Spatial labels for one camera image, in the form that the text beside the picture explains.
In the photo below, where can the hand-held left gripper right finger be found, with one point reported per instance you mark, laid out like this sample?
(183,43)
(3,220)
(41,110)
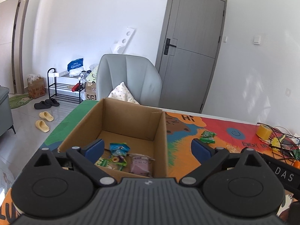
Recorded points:
(200,148)

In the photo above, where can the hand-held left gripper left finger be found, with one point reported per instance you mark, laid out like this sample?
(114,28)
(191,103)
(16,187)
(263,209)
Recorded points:
(95,148)

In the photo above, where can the green and white snack packet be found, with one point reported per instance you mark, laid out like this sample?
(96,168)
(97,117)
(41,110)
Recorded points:
(103,163)

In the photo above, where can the blue snack packet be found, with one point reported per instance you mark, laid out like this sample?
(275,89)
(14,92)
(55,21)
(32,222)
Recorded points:
(119,148)

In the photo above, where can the colourful cartoon table mat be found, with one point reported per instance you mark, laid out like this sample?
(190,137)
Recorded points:
(182,131)

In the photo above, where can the green yellow snack packet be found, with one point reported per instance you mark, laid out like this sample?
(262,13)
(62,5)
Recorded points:
(118,160)

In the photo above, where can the yellow object in basket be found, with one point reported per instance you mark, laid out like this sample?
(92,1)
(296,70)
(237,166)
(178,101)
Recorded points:
(277,142)

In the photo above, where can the pink snack packet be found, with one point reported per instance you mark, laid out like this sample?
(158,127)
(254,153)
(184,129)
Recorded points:
(140,165)

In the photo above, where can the yellow tape roll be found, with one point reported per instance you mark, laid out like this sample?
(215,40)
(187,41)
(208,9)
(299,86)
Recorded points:
(263,131)

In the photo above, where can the printed cardboard box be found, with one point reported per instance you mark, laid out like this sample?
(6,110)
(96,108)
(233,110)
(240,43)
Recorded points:
(91,92)

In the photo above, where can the yellow slipper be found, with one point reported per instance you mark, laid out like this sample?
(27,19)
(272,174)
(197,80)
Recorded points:
(46,116)
(42,125)

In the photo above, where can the white dotted pillow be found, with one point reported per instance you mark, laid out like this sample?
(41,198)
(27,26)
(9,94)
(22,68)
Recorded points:
(121,93)

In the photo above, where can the black slipper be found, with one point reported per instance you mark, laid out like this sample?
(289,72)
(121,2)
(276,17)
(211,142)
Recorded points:
(42,105)
(53,102)

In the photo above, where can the red item on rack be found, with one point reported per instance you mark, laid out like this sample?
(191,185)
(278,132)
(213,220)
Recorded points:
(76,87)

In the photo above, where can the black shoe rack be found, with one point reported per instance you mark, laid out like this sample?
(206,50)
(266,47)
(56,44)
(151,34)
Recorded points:
(63,86)

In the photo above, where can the green patterned bag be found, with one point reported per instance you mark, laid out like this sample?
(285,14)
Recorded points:
(93,75)

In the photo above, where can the grey upholstered chair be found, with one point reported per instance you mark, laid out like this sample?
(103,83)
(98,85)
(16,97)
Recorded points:
(131,75)

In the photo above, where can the cardboard box with bags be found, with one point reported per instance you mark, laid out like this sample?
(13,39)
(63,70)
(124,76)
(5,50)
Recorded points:
(36,88)

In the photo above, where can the blue plastic bag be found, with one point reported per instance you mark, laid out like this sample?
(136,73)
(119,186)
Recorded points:
(75,64)

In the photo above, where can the green floor rug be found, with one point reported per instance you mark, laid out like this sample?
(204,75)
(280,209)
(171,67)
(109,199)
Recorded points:
(21,101)

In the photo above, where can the grey sofa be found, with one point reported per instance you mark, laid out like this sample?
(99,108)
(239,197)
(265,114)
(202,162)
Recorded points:
(4,112)

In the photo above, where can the grey door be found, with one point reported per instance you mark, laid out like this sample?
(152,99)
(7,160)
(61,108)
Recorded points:
(192,39)

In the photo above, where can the white foam board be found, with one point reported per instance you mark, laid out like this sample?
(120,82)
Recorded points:
(124,39)

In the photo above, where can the white wall outlet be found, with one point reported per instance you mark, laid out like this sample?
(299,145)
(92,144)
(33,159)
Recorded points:
(288,91)

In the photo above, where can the white light switch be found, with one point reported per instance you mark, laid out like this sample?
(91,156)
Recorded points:
(257,39)

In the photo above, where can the grey doorway frame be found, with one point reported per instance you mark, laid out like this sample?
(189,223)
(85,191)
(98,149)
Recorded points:
(20,39)

